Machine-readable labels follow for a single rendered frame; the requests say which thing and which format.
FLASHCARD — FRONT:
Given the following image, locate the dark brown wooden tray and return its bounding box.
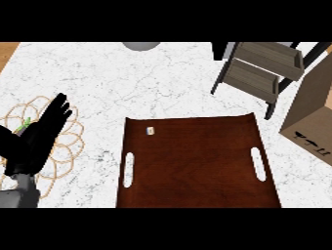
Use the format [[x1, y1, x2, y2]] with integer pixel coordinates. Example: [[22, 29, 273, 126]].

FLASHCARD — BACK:
[[114, 112, 283, 209]]

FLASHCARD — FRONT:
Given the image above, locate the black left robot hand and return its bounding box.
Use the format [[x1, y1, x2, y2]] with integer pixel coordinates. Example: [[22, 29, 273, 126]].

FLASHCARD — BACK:
[[0, 92, 74, 178]]

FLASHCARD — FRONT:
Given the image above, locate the tiered basket with black frame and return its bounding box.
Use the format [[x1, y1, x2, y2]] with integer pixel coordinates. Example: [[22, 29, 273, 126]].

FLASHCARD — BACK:
[[209, 41, 332, 121]]

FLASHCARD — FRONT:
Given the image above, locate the grey round object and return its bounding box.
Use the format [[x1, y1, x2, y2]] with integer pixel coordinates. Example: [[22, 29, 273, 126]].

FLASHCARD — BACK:
[[121, 41, 164, 52]]

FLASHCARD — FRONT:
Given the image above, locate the green and purple vegetable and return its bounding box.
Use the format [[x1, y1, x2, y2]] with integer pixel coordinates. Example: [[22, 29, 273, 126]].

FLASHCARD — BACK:
[[13, 116, 34, 136]]

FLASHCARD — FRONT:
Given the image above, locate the brown cardboard box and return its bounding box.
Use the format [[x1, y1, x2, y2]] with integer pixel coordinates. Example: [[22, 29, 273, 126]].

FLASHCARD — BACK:
[[279, 41, 332, 179]]

